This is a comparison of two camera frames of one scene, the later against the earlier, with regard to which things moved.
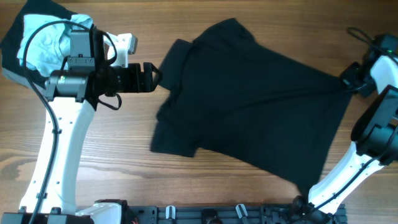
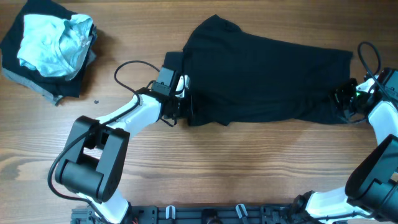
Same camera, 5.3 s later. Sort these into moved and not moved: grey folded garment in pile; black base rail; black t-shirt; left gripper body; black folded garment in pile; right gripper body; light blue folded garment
Moved: black t-shirt; left gripper body; right gripper body
Not moved: black base rail; light blue folded garment; grey folded garment in pile; black folded garment in pile
